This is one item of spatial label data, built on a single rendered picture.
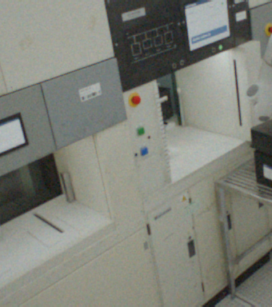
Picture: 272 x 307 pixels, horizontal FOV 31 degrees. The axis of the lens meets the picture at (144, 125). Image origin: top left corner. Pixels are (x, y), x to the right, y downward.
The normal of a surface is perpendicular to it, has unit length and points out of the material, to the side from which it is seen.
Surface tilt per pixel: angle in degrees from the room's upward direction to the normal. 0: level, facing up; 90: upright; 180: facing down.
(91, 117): 90
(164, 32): 90
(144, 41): 90
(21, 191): 90
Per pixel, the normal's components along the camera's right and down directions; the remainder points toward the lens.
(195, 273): 0.65, 0.18
